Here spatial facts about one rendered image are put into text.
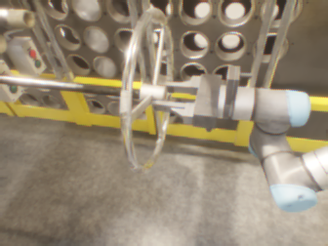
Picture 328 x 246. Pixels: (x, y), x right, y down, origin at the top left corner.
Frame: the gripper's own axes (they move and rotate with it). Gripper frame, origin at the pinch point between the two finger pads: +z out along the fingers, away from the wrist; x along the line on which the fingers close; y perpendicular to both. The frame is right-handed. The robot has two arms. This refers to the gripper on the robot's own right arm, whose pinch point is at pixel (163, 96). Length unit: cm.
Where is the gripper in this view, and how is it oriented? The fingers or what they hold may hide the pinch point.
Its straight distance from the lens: 61.4
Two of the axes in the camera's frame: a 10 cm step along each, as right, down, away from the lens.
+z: -9.7, -1.2, 2.1
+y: 1.0, 6.1, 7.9
